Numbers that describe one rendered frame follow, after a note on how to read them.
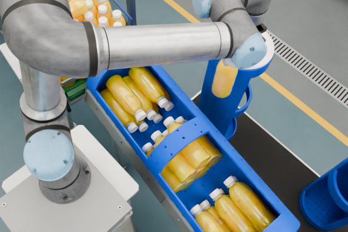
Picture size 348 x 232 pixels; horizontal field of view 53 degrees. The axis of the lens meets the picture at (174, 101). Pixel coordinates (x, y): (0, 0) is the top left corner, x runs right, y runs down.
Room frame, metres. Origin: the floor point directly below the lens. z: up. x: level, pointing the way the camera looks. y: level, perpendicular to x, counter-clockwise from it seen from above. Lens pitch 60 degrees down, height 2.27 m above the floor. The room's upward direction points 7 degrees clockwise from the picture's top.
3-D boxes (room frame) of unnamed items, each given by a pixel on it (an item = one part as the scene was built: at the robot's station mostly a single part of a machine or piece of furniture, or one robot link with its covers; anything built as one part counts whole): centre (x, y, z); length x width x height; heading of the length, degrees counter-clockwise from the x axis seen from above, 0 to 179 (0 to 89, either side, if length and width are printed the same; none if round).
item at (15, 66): (0.80, 0.65, 1.05); 0.20 x 0.10 x 0.10; 43
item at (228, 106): (1.06, -0.29, 0.59); 0.28 x 0.28 x 0.88
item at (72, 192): (0.29, 0.30, 1.27); 0.15 x 0.15 x 0.10
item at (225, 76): (0.67, -0.16, 1.32); 0.07 x 0.07 x 0.19
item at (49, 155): (0.29, 0.30, 1.39); 0.13 x 0.12 x 0.14; 25
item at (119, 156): (0.75, 0.30, 0.31); 0.06 x 0.06 x 0.63; 43
